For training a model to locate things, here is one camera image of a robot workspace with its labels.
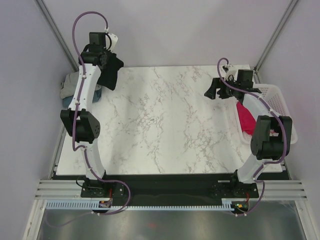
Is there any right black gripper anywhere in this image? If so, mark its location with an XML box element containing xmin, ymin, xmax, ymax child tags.
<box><xmin>204</xmin><ymin>77</ymin><xmax>240</xmax><ymax>100</ymax></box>

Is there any black t shirt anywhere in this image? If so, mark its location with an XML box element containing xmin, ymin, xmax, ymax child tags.
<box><xmin>97</xmin><ymin>53</ymin><xmax>124</xmax><ymax>91</ymax></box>

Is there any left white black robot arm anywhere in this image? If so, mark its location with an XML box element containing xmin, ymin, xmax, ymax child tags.
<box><xmin>60</xmin><ymin>31</ymin><xmax>114</xmax><ymax>197</ymax></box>

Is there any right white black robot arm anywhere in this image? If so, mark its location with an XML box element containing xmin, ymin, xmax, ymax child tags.
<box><xmin>204</xmin><ymin>65</ymin><xmax>293</xmax><ymax>197</ymax></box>

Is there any pink t shirt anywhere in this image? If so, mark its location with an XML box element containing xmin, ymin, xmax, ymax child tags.
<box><xmin>236</xmin><ymin>102</ymin><xmax>256</xmax><ymax>136</ymax></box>

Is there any folded grey t shirt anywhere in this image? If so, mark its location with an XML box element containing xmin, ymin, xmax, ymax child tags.
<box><xmin>59</xmin><ymin>71</ymin><xmax>79</xmax><ymax>99</ymax></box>

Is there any white plastic basket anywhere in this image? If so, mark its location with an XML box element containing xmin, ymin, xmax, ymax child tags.
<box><xmin>234</xmin><ymin>83</ymin><xmax>291</xmax><ymax>145</ymax></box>

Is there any folded blue t shirt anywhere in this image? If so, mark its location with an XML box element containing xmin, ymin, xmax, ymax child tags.
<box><xmin>62</xmin><ymin>86</ymin><xmax>102</xmax><ymax>109</ymax></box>

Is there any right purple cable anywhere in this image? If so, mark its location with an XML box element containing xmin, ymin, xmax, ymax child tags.
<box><xmin>216</xmin><ymin>57</ymin><xmax>287</xmax><ymax>217</ymax></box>

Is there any purple cable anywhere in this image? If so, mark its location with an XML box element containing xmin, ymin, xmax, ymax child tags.
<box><xmin>216</xmin><ymin>57</ymin><xmax>287</xmax><ymax>217</ymax></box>
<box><xmin>45</xmin><ymin>11</ymin><xmax>133</xmax><ymax>228</ymax></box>

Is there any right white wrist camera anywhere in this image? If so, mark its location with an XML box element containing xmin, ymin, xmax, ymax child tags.
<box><xmin>222</xmin><ymin>64</ymin><xmax>237</xmax><ymax>81</ymax></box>

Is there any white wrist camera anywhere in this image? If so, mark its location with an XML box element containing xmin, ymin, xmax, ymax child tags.
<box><xmin>222</xmin><ymin>64</ymin><xmax>237</xmax><ymax>81</ymax></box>
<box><xmin>104</xmin><ymin>29</ymin><xmax>119</xmax><ymax>52</ymax></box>

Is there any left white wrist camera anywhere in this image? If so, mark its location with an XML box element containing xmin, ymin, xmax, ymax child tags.
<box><xmin>104</xmin><ymin>29</ymin><xmax>119</xmax><ymax>52</ymax></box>

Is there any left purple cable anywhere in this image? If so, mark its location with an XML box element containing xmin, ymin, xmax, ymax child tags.
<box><xmin>45</xmin><ymin>11</ymin><xmax>133</xmax><ymax>228</ymax></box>

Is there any left aluminium corner post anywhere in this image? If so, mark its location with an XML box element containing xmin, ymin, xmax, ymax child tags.
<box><xmin>34</xmin><ymin>0</ymin><xmax>78</xmax><ymax>72</ymax></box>

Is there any aluminium corner post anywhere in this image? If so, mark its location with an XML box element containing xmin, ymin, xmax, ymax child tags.
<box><xmin>34</xmin><ymin>0</ymin><xmax>78</xmax><ymax>72</ymax></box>
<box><xmin>253</xmin><ymin>0</ymin><xmax>300</xmax><ymax>73</ymax></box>

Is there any right aluminium corner post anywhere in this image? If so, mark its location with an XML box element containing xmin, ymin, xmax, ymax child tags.
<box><xmin>253</xmin><ymin>0</ymin><xmax>300</xmax><ymax>73</ymax></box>

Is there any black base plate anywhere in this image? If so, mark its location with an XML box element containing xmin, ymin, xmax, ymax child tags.
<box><xmin>80</xmin><ymin>173</ymin><xmax>259</xmax><ymax>205</ymax></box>

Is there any aluminium frame rail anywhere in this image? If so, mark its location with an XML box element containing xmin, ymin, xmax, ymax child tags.
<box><xmin>35</xmin><ymin>180</ymin><xmax>307</xmax><ymax>201</ymax></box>

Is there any white slotted cable duct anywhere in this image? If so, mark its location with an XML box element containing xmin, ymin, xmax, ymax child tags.
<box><xmin>46</xmin><ymin>199</ymin><xmax>234</xmax><ymax>211</ymax></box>

